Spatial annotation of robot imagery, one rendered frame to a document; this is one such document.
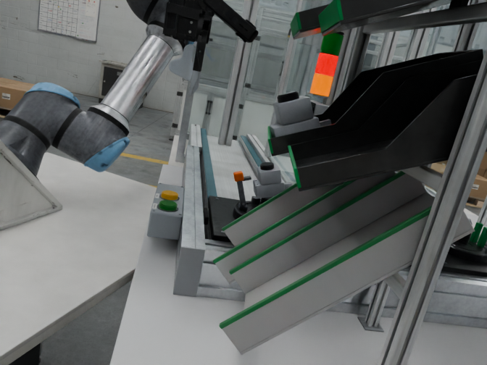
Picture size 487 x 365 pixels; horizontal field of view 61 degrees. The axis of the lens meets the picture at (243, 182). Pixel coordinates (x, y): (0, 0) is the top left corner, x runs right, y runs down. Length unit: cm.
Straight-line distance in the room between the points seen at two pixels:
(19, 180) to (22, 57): 908
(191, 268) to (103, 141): 44
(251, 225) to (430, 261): 36
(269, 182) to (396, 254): 49
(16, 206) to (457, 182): 88
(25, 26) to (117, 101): 894
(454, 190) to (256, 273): 29
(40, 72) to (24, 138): 886
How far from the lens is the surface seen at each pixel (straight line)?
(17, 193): 103
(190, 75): 79
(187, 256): 78
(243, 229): 72
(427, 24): 54
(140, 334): 72
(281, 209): 71
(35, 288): 82
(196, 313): 78
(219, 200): 101
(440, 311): 100
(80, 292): 81
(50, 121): 109
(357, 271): 46
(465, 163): 42
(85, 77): 955
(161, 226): 92
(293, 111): 57
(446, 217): 43
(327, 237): 57
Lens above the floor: 130
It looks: 16 degrees down
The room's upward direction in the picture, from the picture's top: 12 degrees clockwise
